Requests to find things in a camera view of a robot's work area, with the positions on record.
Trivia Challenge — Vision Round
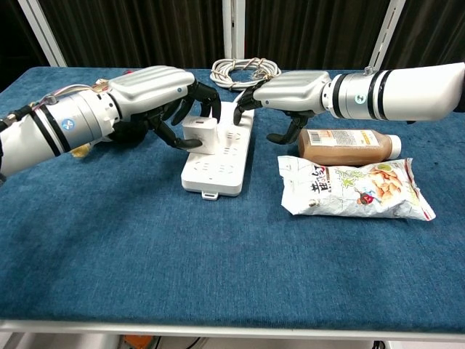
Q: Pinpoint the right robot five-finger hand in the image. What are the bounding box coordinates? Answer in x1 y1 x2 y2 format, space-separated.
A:
232 70 332 145

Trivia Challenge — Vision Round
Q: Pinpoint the black yellow plush toy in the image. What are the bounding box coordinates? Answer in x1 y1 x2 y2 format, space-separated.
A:
70 119 149 160

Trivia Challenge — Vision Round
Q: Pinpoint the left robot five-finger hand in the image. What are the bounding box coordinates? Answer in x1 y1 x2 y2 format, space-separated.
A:
106 65 222 151

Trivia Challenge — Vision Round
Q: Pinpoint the brown drink bottle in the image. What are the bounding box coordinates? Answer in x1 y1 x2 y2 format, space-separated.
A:
297 128 403 164

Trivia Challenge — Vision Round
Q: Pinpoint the vertical white frame post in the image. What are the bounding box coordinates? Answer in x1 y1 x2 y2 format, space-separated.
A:
222 0 246 61

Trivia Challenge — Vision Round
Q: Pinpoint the slanted white frame post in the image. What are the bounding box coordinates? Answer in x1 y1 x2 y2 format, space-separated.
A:
17 0 67 68

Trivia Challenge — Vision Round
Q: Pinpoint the white power strip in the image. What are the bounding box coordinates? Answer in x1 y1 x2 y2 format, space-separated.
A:
180 101 255 201

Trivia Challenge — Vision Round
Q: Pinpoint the coloured wire bundle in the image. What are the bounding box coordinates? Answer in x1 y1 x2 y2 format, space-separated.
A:
0 80 112 127

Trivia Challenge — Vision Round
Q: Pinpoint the white charger plug adapter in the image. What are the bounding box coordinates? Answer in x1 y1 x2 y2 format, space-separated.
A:
181 116 218 156

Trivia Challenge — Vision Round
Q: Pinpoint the coiled white power cable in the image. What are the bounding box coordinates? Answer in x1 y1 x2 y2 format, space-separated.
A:
210 57 282 105

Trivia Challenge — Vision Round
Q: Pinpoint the white snack bag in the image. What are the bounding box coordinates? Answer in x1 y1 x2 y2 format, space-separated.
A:
278 155 437 222

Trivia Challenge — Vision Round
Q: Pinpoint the dark pleated curtain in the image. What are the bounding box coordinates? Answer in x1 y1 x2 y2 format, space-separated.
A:
0 0 465 72

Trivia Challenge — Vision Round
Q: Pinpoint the blue table cloth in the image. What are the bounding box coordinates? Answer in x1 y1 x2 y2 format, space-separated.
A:
0 66 465 334

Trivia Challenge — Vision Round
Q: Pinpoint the slotted white frame post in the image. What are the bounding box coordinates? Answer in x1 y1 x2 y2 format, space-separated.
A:
369 0 407 71

